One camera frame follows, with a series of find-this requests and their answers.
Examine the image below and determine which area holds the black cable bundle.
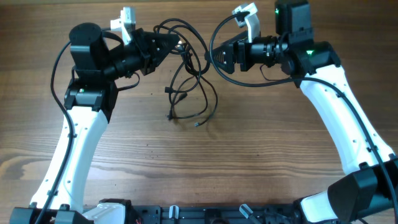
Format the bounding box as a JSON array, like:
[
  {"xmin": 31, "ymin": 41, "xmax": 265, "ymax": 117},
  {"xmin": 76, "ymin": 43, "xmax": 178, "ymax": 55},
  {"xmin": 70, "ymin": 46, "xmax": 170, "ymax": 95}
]
[{"xmin": 154, "ymin": 17, "xmax": 218, "ymax": 128}]

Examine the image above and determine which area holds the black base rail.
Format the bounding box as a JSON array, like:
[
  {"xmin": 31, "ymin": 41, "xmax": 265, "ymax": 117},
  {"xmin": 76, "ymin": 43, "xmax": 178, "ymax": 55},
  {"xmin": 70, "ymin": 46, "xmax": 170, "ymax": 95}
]
[{"xmin": 134, "ymin": 204, "xmax": 302, "ymax": 224}]

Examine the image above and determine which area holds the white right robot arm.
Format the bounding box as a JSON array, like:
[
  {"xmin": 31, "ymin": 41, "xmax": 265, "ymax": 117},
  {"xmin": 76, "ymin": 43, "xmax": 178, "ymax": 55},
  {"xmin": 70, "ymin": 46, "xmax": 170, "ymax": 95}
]
[{"xmin": 206, "ymin": 1, "xmax": 397, "ymax": 223}]

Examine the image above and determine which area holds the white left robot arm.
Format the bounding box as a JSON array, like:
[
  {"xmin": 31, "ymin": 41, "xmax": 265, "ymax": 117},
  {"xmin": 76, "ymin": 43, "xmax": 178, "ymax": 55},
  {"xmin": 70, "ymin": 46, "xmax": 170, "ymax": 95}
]
[{"xmin": 10, "ymin": 22, "xmax": 179, "ymax": 223}]

